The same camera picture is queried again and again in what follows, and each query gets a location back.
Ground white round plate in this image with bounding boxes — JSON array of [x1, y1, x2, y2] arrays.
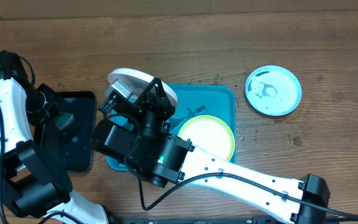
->
[[107, 68, 179, 108]]

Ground green orange sponge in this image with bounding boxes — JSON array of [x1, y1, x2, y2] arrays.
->
[[55, 113, 75, 130]]

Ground light blue round plate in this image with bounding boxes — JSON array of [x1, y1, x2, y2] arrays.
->
[[244, 65, 302, 116]]

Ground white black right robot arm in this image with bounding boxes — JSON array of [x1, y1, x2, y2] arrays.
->
[[91, 75, 329, 223]]

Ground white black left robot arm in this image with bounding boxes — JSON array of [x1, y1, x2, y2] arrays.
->
[[0, 50, 115, 223]]

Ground black water tray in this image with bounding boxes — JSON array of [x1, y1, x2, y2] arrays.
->
[[34, 91, 96, 172]]

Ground blue plastic tray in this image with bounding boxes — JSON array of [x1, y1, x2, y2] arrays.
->
[[106, 83, 237, 172]]

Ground yellow green round plate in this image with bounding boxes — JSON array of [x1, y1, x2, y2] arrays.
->
[[178, 115, 235, 161]]

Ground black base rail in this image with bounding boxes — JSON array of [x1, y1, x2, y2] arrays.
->
[[120, 215, 283, 224]]

